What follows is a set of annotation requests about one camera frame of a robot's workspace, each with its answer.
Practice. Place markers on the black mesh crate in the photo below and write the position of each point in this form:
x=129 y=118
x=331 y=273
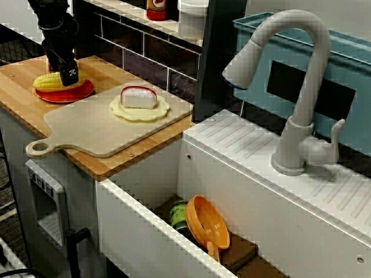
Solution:
x=17 y=52

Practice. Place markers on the white red-rind toy cheese wedge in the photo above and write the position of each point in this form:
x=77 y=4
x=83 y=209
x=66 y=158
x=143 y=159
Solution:
x=136 y=100

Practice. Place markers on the white toy kitchen cabinet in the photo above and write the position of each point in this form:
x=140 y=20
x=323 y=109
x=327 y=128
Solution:
x=11 y=150

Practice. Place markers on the yellow toy corn cob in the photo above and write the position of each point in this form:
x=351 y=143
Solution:
x=46 y=82

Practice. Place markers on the light wooden cutting board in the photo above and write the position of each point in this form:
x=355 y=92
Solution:
x=92 y=130

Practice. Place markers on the white toy sink unit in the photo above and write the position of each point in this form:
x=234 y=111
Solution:
x=232 y=179

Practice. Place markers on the white plastic cup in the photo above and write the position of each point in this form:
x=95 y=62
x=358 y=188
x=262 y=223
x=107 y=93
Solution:
x=192 y=17

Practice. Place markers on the grey toy faucet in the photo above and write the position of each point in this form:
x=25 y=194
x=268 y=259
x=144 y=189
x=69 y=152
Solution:
x=313 y=72

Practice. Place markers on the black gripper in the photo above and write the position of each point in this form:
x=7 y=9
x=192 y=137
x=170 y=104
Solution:
x=59 y=46

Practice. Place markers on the red round plate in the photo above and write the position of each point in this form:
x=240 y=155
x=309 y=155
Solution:
x=66 y=97

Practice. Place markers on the orange plastic strainer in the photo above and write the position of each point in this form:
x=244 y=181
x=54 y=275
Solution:
x=208 y=223

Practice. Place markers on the cream scalloped plate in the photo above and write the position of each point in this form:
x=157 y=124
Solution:
x=139 y=114

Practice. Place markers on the dark tile backsplash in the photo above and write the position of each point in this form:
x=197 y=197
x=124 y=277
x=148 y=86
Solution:
x=145 y=49

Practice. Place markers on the bamboo wooden countertop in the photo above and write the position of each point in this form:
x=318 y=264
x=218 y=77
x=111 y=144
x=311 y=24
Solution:
x=17 y=87

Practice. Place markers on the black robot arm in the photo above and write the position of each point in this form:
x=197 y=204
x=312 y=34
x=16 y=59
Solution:
x=49 y=13

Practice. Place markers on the green toy vegetable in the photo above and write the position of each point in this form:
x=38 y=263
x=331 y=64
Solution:
x=177 y=214

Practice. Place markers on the white metal frame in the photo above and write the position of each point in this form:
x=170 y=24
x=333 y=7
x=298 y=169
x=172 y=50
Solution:
x=8 y=257

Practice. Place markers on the teal plastic bin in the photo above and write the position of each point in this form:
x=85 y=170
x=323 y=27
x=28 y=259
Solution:
x=347 y=73

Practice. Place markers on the dark vertical post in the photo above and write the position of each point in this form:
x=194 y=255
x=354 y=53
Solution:
x=220 y=58

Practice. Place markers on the red orange sauce bottle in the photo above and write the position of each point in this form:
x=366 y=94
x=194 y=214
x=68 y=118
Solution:
x=156 y=10

